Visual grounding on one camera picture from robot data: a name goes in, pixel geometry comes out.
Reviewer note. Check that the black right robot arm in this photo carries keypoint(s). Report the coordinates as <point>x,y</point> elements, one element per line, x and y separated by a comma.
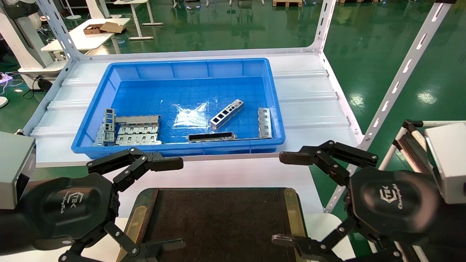
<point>451,233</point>

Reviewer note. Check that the white background machine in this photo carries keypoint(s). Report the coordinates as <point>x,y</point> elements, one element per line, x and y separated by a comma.
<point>25,40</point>

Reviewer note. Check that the clear plastic film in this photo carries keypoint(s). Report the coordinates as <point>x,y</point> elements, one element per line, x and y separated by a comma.
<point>189,114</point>

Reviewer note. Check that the white metal shelf rack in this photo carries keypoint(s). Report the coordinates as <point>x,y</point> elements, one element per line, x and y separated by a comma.
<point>309,102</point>

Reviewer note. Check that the grey upright perforated part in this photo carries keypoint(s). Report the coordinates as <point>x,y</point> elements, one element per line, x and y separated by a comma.
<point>109,123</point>

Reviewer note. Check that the blue plastic bin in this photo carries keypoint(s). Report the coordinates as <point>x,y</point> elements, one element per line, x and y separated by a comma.
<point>189,94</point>

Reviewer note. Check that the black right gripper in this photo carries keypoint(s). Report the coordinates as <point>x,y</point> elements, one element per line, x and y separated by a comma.
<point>393,203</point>

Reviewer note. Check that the perforated silver metal part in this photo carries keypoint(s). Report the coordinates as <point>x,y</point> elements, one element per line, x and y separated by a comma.
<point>225,114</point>

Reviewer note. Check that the silver slotted metal bracket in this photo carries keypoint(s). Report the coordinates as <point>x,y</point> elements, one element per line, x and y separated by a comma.
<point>264,123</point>

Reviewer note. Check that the white work table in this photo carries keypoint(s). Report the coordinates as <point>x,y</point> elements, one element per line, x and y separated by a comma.
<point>80,40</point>

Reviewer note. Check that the black container tray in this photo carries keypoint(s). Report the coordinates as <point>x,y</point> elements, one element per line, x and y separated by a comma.
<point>218,222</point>

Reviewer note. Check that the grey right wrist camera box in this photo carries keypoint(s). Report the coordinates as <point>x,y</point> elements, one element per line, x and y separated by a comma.
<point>447,160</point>

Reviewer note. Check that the white desk with legs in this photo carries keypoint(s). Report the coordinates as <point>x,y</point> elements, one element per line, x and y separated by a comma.
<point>135,18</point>

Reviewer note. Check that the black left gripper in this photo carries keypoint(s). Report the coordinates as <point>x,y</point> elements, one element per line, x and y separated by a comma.
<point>69,207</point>

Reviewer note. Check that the dark long metal part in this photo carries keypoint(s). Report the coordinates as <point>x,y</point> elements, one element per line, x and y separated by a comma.
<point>211,137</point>

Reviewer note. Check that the open cardboard box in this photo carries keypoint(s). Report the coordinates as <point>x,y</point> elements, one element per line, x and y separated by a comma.
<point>109,27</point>

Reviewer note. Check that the wooden pallet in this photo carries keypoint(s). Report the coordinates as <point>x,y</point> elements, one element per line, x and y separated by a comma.
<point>287,3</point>

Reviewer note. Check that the small grey metal part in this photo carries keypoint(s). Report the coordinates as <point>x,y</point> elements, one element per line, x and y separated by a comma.
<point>99,137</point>

